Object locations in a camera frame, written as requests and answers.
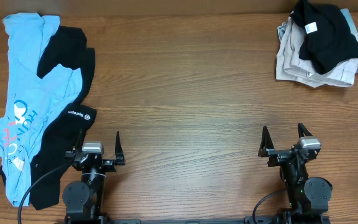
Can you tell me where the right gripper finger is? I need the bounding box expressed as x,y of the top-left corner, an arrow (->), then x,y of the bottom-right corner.
260,126 -> 274,150
298,123 -> 312,138

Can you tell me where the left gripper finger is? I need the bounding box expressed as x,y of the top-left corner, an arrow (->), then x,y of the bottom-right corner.
114,131 -> 124,159
73,129 -> 85,152

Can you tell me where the light blue printed t-shirt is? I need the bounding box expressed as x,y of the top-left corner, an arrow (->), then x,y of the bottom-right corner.
0,13 -> 83,207

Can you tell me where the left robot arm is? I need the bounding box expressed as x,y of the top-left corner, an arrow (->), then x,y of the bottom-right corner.
62,133 -> 126,223

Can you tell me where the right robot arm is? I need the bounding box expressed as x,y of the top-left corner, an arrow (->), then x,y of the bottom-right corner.
252,123 -> 333,223

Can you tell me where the beige folded garment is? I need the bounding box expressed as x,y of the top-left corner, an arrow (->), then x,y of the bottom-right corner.
276,18 -> 358,88

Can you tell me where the grey-blue garment under pile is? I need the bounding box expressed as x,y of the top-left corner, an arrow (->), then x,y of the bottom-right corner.
277,8 -> 358,73

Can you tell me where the black folded garment on pile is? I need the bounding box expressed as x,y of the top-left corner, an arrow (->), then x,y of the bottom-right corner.
290,0 -> 358,74

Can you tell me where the black t-shirt on left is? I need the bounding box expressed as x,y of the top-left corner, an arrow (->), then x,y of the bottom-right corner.
0,17 -> 96,209

